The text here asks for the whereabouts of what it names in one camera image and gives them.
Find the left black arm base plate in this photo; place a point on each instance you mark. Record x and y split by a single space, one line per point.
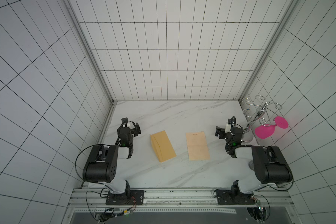
128 198

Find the aluminium mounting rail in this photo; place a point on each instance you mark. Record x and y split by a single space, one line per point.
98 199

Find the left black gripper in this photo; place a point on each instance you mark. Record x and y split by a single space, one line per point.
135 129

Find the pink plastic wine glass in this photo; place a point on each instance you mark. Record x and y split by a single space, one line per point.
265 131

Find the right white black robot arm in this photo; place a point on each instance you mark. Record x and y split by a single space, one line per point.
268 163

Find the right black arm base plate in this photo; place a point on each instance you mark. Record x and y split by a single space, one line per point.
227 197

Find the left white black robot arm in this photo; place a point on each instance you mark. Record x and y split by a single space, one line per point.
102 163

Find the tan kraft envelope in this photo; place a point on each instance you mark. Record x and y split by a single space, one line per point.
162 146

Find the chrome wire glass rack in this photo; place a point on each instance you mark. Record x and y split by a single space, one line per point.
261 107

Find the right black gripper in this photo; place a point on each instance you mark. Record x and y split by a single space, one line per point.
234 132

